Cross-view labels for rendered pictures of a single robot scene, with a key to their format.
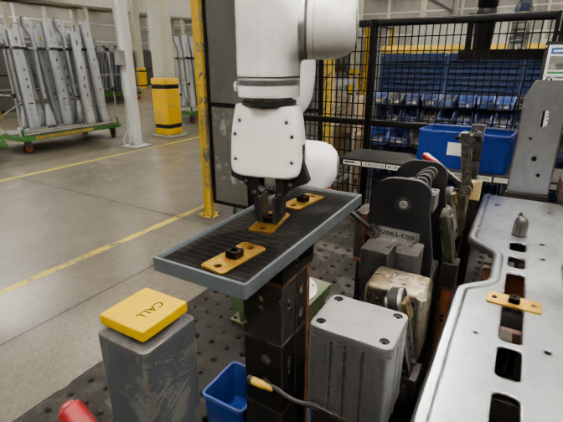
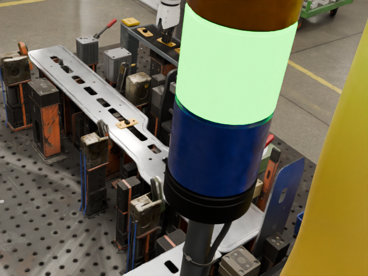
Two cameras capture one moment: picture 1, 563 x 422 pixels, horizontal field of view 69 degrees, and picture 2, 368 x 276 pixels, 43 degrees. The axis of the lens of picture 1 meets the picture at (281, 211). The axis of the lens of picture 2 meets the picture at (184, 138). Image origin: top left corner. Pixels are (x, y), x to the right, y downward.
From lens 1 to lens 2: 2.22 m
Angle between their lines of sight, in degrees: 91
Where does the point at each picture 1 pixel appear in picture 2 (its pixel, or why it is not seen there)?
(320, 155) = not seen: hidden behind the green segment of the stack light
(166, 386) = (122, 35)
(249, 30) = not seen: outside the picture
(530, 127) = (287, 198)
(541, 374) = (94, 104)
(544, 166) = (264, 236)
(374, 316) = (116, 54)
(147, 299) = (133, 21)
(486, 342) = (114, 104)
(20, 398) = not seen: hidden behind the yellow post
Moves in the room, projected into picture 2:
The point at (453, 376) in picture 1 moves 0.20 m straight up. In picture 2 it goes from (108, 90) to (108, 46)
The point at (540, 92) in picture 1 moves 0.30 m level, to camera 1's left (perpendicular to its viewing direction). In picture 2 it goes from (295, 170) to (313, 112)
